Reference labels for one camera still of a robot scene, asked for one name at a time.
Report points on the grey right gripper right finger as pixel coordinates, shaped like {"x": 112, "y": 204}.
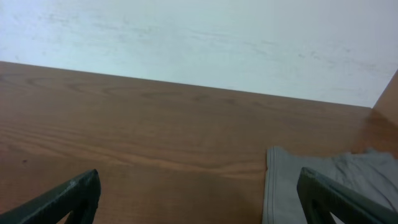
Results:
{"x": 322, "y": 199}

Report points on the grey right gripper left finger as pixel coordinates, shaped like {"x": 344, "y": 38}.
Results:
{"x": 76, "y": 199}

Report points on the grey button shirt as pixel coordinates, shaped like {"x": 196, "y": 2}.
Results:
{"x": 371, "y": 174}

